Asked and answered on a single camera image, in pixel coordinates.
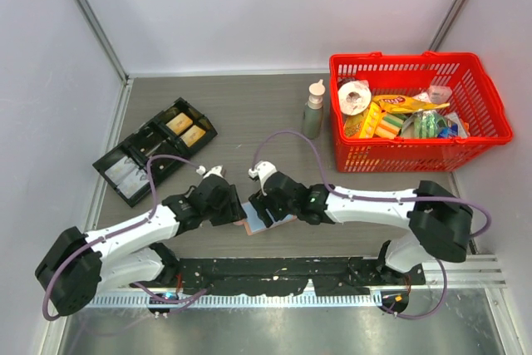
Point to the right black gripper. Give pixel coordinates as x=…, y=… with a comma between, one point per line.
x=260, y=202

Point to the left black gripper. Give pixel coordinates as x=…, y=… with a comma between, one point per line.
x=233, y=211

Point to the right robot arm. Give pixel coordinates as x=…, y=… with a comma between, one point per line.
x=437, y=224

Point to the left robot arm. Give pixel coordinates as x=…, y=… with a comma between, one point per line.
x=80, y=265

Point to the gold card stack lower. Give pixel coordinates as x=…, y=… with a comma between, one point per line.
x=192, y=135

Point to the gold card stack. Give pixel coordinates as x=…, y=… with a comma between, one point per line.
x=179, y=123
x=192, y=135

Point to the black card organizer tray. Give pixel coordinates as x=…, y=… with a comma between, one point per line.
x=155, y=138

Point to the silver card stack lower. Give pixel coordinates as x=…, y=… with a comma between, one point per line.
x=133, y=183

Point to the silver card stack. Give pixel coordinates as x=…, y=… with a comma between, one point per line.
x=133, y=183
x=120, y=170

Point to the gold card stack upper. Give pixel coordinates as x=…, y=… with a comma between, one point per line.
x=179, y=123

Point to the silver card stack upper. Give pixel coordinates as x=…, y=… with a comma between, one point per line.
x=120, y=170

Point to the green pump bottle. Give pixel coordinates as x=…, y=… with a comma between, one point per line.
x=313, y=111

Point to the yellow green sponge pack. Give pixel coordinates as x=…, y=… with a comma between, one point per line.
x=378, y=122

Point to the toilet paper roll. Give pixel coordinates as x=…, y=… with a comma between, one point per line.
x=354, y=97

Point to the yellow chips bag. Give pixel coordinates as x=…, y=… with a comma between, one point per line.
x=399, y=104

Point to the green packaged item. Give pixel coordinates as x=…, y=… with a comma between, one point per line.
x=425, y=124

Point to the red shopping basket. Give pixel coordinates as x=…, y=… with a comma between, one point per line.
x=473, y=121

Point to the blue packaged item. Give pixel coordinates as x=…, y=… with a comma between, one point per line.
x=451, y=129

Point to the white small packet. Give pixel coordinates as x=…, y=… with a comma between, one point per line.
x=439, y=94

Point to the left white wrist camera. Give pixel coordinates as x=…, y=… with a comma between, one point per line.
x=217, y=170

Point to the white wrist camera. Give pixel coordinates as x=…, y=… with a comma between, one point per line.
x=261, y=171
x=217, y=170

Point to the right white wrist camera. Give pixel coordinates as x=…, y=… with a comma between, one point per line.
x=261, y=171

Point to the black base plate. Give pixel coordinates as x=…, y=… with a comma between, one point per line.
x=281, y=277

